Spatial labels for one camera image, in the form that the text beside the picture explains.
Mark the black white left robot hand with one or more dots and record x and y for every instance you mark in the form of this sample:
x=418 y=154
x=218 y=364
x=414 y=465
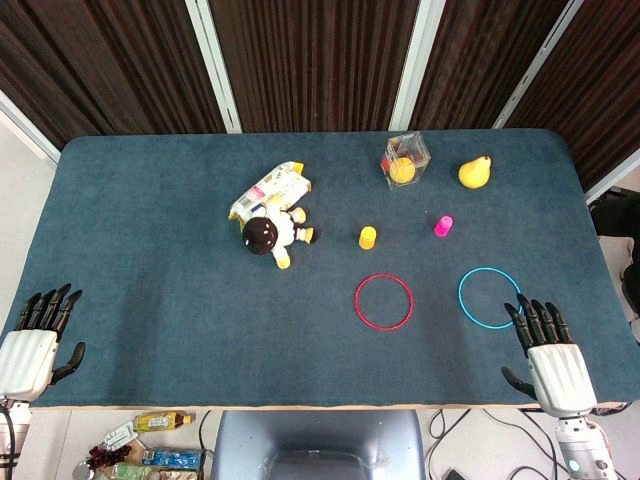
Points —
x=27 y=360

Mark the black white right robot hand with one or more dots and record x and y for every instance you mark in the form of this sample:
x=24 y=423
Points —
x=560 y=375

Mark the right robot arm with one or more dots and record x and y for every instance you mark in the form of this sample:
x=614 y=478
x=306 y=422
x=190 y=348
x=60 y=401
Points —
x=582 y=450

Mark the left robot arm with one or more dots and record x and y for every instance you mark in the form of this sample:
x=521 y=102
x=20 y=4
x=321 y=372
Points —
x=17 y=430

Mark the pink plastic cup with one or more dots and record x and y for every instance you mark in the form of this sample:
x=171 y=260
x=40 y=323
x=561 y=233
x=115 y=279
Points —
x=443 y=226

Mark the yellow plastic cup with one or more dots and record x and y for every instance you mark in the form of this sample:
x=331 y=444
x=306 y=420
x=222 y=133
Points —
x=367 y=237

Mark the white cushion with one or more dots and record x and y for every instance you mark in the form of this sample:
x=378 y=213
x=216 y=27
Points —
x=612 y=280

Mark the white blister pack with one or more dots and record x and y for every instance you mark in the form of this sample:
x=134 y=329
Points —
x=120 y=435

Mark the dark red dried flowers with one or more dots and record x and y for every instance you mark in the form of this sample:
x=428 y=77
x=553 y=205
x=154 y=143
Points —
x=107 y=455

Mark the green snack packet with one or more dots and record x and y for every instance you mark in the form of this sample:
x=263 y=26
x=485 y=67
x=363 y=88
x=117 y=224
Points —
x=131 y=472

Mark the blue table cloth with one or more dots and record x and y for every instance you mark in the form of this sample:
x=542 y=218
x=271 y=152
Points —
x=175 y=300

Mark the black bag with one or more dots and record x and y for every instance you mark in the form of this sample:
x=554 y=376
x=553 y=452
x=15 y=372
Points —
x=617 y=215

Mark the blue snack packet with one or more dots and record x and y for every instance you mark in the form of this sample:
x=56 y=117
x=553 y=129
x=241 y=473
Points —
x=172 y=459

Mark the yellow toy pear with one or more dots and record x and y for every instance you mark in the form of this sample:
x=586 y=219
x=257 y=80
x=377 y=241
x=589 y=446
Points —
x=474 y=175

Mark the grey blue chair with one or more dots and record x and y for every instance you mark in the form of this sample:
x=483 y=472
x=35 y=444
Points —
x=320 y=445

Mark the yellow ball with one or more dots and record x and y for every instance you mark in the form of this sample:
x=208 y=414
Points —
x=402 y=170

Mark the black-haired plush doll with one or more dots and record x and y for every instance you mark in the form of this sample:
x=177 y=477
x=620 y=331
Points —
x=260 y=235

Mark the clear plastic box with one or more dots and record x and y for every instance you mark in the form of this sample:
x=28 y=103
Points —
x=417 y=150

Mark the small red toy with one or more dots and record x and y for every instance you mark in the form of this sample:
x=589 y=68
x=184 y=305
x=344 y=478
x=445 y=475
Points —
x=386 y=162

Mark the yellow white snack bag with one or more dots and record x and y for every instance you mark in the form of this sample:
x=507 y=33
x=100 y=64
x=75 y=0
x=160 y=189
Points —
x=272 y=185

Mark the white frame post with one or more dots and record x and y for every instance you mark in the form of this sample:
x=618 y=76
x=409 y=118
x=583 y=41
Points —
x=615 y=182
x=537 y=65
x=215 y=70
x=30 y=135
x=417 y=65

